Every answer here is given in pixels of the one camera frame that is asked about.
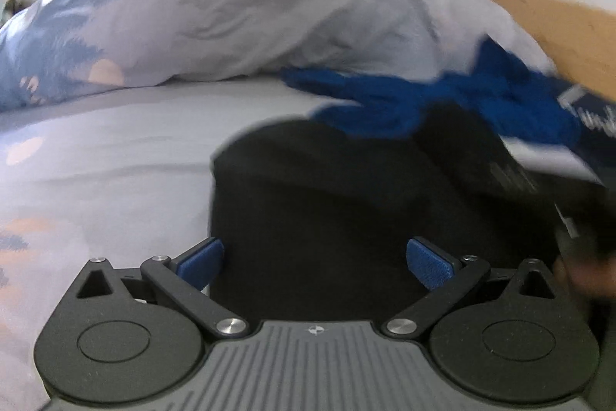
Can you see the blue shirt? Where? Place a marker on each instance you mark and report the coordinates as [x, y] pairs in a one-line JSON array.
[[385, 103]]

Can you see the wooden headboard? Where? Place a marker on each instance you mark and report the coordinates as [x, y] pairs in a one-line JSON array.
[[568, 26]]

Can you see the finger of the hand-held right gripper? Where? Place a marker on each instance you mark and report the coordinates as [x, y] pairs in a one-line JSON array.
[[457, 136]]

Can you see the printed light grey duvet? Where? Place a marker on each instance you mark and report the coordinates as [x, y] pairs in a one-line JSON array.
[[216, 16]]

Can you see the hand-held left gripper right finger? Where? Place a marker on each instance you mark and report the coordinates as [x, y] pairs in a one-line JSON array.
[[428, 264]]

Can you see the person's right hand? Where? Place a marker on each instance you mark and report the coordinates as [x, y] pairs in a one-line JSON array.
[[572, 276]]

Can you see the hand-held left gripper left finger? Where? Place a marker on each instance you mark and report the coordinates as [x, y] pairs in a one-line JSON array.
[[199, 264]]

